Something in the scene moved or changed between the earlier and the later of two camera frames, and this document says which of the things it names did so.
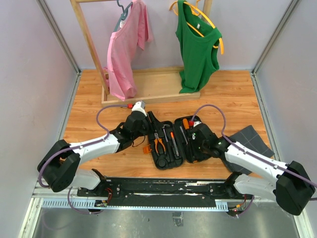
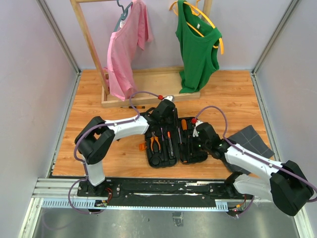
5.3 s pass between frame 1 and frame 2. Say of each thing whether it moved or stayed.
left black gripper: moved
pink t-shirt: stayed
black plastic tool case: stayed
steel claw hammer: moved
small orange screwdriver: stayed
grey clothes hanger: stayed
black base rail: stayed
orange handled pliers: moved
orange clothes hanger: stayed
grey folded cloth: stayed
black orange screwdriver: moved
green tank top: stayed
